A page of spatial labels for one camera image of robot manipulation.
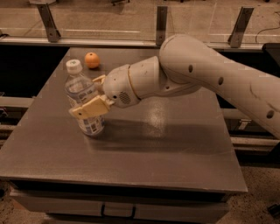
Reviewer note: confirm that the metal rail bracket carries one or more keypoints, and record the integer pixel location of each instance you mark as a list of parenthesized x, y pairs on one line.
[(52, 33), (242, 21), (161, 24)]

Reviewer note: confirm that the horizontal metal rail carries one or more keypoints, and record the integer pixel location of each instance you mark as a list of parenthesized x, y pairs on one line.
[(99, 43)]

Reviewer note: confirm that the left metal rail bracket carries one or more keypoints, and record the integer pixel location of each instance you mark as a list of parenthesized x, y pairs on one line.
[(52, 33)]

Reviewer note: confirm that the middle metal rail bracket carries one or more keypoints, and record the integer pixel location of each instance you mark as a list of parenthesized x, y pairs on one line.
[(161, 24)]

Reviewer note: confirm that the orange fruit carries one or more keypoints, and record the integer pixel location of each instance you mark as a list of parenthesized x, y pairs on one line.
[(92, 60)]

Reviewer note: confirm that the right metal rail bracket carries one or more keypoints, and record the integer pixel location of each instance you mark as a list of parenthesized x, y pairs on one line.
[(242, 21)]

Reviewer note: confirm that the grey drawer with handle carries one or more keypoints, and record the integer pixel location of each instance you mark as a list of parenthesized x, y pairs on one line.
[(83, 207)]

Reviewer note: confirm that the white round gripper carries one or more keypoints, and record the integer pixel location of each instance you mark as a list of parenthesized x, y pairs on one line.
[(117, 87)]

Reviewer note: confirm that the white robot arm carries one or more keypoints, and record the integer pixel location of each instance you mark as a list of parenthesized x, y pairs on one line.
[(184, 65)]

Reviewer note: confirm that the clear plastic water bottle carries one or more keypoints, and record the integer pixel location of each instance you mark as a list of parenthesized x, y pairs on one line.
[(80, 89)]

